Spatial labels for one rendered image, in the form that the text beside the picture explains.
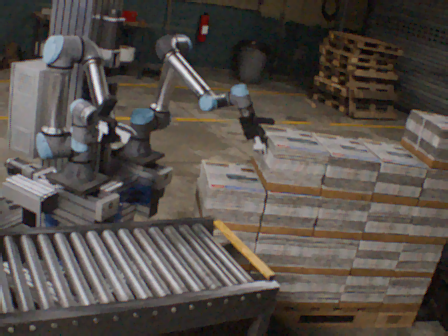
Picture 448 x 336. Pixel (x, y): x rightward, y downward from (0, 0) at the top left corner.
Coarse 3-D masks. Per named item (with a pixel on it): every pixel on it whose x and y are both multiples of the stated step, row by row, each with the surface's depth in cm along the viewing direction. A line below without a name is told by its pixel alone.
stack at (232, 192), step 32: (224, 192) 250; (256, 192) 252; (288, 192) 258; (256, 224) 260; (288, 224) 262; (320, 224) 265; (352, 224) 269; (384, 224) 272; (288, 256) 270; (320, 256) 272; (352, 256) 275; (384, 256) 281; (288, 288) 278; (320, 288) 281; (352, 288) 285; (384, 288) 289; (288, 320) 286
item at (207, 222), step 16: (96, 224) 198; (112, 224) 201; (128, 224) 204; (144, 224) 206; (160, 224) 209; (176, 224) 212; (192, 224) 215; (208, 224) 220; (0, 240) 176; (16, 240) 179
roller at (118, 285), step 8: (88, 232) 192; (96, 232) 194; (88, 240) 189; (96, 240) 187; (96, 248) 183; (104, 248) 184; (96, 256) 181; (104, 256) 178; (104, 264) 175; (112, 264) 175; (104, 272) 173; (112, 272) 170; (112, 280) 167; (120, 280) 166; (112, 288) 166; (120, 288) 163; (128, 288) 164; (120, 296) 160; (128, 296) 159
